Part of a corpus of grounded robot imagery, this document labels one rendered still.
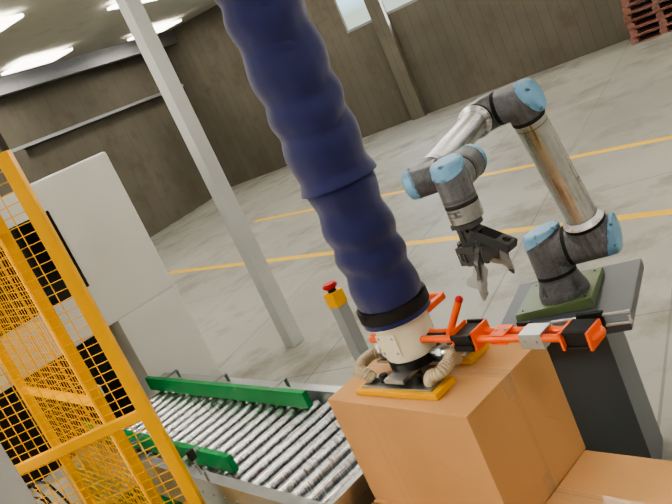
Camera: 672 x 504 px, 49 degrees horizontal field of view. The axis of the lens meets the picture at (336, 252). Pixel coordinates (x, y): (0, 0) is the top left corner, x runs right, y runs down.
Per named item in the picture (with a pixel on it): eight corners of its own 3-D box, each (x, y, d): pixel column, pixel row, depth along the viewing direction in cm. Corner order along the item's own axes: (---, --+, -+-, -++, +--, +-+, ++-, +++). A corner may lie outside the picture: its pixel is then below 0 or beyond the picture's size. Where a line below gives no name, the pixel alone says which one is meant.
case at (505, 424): (374, 498, 253) (326, 399, 244) (443, 427, 277) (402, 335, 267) (518, 536, 207) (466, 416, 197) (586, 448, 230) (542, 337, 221)
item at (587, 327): (562, 351, 186) (556, 334, 185) (576, 335, 191) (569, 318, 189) (593, 351, 180) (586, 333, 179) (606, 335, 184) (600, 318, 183)
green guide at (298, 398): (150, 389, 460) (143, 377, 458) (164, 380, 466) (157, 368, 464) (309, 409, 338) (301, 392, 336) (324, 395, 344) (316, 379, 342)
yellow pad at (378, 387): (356, 395, 237) (350, 382, 236) (375, 377, 243) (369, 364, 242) (437, 401, 211) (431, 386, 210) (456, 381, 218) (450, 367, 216)
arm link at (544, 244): (541, 266, 291) (525, 226, 288) (584, 256, 281) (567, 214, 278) (531, 282, 279) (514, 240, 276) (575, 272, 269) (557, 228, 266)
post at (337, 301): (407, 477, 357) (322, 295, 333) (415, 468, 361) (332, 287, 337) (417, 479, 352) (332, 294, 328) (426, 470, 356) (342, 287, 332)
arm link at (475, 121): (464, 100, 258) (391, 174, 205) (496, 86, 251) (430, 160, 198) (478, 130, 261) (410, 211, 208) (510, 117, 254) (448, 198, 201)
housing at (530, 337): (521, 350, 196) (516, 335, 195) (534, 336, 200) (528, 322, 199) (544, 350, 191) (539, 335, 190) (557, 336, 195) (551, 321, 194)
